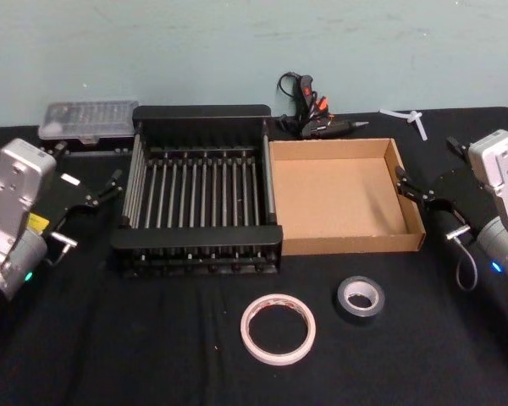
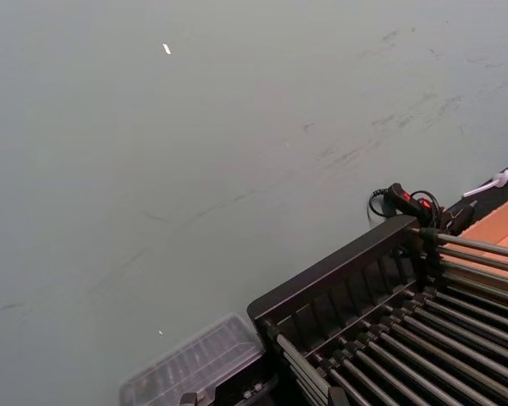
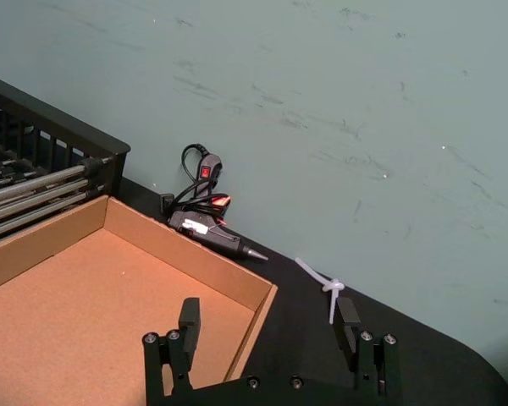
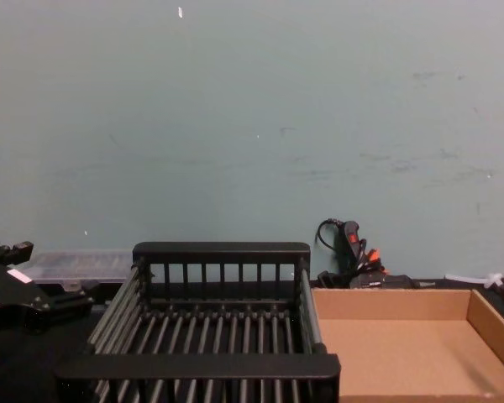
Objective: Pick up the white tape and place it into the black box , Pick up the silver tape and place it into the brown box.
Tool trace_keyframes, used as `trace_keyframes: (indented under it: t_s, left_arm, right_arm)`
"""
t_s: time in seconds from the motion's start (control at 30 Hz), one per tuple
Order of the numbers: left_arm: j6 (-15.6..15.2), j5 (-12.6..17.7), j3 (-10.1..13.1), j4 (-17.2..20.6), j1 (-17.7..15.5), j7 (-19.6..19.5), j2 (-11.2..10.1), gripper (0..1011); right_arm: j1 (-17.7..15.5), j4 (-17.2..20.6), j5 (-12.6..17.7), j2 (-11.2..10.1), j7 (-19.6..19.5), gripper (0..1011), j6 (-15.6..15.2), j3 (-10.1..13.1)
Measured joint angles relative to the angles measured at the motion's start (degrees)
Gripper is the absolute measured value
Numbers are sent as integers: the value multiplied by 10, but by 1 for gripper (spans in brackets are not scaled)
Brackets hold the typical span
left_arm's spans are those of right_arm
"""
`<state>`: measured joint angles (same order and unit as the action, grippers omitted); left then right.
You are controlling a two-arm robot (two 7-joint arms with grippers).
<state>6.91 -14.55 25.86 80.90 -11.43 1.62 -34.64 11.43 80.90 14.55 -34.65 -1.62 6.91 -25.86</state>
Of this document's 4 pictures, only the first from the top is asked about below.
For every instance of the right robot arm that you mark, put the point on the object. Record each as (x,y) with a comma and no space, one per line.
(504,169)

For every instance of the black table cloth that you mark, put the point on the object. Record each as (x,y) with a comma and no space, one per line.
(152,347)

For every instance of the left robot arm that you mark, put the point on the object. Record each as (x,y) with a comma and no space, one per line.
(17,186)

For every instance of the clear plastic case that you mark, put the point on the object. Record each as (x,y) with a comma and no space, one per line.
(89,116)

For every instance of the black rack with steel bars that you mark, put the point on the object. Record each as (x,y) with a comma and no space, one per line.
(194,239)

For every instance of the roll of silver tape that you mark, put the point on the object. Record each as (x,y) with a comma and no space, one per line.
(355,315)

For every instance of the roll of white tape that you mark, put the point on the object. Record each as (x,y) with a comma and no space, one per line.
(247,334)

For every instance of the shallow brown cardboard tray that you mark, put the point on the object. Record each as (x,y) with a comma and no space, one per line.
(334,203)

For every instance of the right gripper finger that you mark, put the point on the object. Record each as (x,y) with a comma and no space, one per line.
(456,144)
(412,188)

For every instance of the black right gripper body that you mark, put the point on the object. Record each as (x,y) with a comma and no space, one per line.
(455,194)

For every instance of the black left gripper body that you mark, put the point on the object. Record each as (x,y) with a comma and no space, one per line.
(65,196)

